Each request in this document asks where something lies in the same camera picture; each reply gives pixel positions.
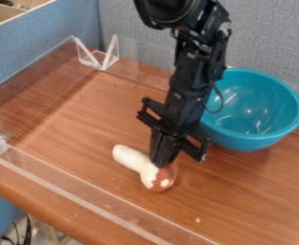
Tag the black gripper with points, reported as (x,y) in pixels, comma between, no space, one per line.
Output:
(174,120)

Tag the brown white toy mushroom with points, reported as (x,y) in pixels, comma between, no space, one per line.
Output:
(157,179)

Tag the clear acrylic left barrier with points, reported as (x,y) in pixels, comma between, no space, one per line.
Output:
(41,57)

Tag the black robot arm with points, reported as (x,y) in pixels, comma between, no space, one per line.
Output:
(201,26)

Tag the clear acrylic corner bracket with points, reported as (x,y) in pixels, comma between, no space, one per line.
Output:
(98,59)

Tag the clear acrylic front barrier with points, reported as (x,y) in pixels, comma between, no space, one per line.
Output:
(130,216)

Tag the clear acrylic barrier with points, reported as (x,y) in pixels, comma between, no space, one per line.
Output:
(130,216)
(41,57)
(143,62)

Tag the blue plastic bowl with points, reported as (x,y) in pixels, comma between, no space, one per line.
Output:
(259,110)

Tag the clear acrylic back barrier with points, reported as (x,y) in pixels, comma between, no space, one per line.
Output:
(143,62)

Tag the wooden shelf box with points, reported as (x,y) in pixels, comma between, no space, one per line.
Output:
(15,8)

